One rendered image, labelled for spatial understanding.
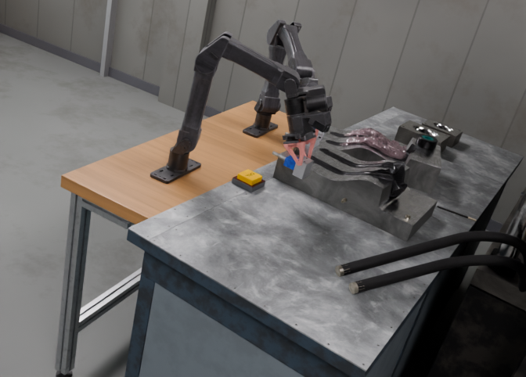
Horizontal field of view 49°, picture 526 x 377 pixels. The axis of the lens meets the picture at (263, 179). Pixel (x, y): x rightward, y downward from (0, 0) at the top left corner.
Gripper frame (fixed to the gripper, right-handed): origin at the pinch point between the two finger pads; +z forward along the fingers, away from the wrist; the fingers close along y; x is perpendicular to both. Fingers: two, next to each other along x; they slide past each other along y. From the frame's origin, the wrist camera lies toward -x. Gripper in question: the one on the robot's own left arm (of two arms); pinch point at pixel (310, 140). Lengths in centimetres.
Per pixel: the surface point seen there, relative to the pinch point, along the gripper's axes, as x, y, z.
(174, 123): 194, 147, -7
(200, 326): -1, -79, 33
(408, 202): -33.4, -4.1, 24.5
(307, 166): -14.2, -30.5, 3.6
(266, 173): 9.7, -17.8, 6.8
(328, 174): -12.8, -15.8, 10.1
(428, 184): -31.3, 24.5, 26.1
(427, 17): 11, 200, -39
